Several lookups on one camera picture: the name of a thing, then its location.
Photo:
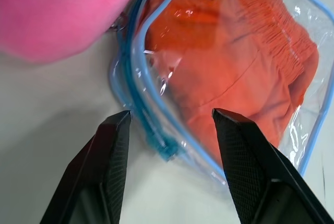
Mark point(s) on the clear blue-trimmed plastic pouch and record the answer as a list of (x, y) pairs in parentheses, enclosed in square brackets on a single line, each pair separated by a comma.
[(146, 83)]

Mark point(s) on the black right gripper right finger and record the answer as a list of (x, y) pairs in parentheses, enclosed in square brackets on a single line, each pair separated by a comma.
[(250, 171)]

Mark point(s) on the pink cloth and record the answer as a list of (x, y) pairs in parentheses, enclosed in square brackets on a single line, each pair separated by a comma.
[(54, 17)]

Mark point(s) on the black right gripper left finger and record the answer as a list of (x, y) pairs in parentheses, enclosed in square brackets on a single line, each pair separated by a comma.
[(96, 171)]

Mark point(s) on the orange cloth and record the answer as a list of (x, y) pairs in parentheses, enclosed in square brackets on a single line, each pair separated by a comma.
[(224, 59)]

